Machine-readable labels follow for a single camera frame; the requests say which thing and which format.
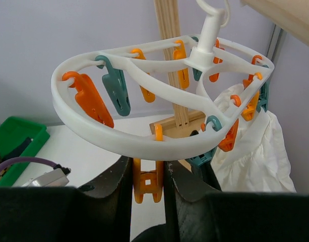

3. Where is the white clip hanger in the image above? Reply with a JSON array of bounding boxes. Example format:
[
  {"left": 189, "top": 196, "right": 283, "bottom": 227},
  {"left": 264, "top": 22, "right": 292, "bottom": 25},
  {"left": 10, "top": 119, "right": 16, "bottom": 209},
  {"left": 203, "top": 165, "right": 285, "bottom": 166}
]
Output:
[{"left": 50, "top": 0, "right": 275, "bottom": 204}]

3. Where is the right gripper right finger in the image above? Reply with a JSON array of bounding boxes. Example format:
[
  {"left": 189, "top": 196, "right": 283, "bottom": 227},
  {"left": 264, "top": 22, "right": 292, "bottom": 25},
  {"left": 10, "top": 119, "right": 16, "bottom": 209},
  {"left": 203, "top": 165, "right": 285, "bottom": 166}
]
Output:
[{"left": 164, "top": 161, "right": 309, "bottom": 241}]

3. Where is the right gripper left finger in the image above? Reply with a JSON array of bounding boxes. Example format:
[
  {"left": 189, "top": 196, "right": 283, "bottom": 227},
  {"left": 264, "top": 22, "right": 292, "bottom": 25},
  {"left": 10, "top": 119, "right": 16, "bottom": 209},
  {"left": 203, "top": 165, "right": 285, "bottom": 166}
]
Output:
[{"left": 0, "top": 156, "right": 133, "bottom": 241}]

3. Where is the wooden rack frame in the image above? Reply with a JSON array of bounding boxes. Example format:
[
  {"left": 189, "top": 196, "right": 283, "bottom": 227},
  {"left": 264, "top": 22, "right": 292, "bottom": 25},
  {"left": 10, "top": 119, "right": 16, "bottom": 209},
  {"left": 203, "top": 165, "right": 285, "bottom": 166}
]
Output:
[{"left": 149, "top": 0, "right": 309, "bottom": 172}]

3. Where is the green plastic tray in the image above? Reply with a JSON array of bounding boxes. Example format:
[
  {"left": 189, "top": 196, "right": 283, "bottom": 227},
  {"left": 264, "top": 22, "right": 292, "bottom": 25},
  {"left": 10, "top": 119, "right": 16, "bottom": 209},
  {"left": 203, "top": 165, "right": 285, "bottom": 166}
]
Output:
[{"left": 0, "top": 116, "right": 50, "bottom": 187}]

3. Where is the dark navy sock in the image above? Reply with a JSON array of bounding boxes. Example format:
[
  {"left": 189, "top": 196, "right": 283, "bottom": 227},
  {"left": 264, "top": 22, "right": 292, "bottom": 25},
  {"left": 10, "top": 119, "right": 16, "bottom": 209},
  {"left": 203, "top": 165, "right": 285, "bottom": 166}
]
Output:
[{"left": 5, "top": 137, "right": 33, "bottom": 159}]

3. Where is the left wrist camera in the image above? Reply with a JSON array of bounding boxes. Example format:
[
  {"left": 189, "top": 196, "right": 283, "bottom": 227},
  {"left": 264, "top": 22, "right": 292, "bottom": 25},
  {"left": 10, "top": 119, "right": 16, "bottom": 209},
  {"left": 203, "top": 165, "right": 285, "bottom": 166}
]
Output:
[{"left": 22, "top": 164, "right": 71, "bottom": 187}]

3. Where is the white cloth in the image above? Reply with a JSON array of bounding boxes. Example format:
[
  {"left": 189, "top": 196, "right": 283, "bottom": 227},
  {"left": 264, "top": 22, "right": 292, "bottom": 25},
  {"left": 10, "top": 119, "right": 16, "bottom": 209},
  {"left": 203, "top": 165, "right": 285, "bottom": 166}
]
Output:
[{"left": 211, "top": 83, "right": 297, "bottom": 194}]

